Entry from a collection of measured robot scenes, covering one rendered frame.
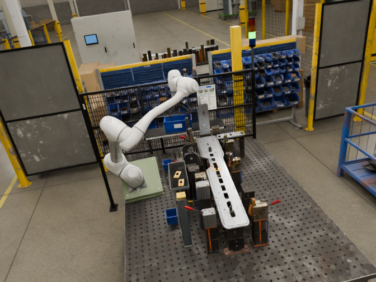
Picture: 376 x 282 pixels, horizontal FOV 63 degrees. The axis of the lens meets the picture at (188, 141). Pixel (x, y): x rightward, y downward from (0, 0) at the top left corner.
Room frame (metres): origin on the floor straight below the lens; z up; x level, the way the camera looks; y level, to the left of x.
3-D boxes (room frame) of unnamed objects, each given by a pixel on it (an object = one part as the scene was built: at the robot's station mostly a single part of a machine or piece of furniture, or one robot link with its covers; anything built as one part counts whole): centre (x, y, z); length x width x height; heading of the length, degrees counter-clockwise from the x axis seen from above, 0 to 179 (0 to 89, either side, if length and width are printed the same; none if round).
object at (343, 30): (4.72, -2.55, 1.00); 1.04 x 0.14 x 2.00; 97
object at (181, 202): (1.73, 0.10, 0.92); 0.08 x 0.08 x 0.44; 3
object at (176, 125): (3.12, 0.08, 1.09); 0.30 x 0.17 x 0.13; 87
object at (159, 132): (3.12, 0.02, 1.01); 0.90 x 0.22 x 0.03; 93
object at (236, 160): (2.30, -0.39, 0.87); 0.12 x 0.09 x 0.35; 93
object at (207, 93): (3.25, -0.27, 1.30); 0.23 x 0.02 x 0.31; 93
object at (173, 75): (2.32, 0.03, 1.80); 0.13 x 0.11 x 0.16; 38
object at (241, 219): (2.21, -0.22, 1.00); 1.38 x 0.22 x 0.02; 3
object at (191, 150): (2.32, -0.01, 0.94); 0.18 x 0.13 x 0.49; 3
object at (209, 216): (1.63, -0.07, 0.88); 0.11 x 0.10 x 0.36; 93
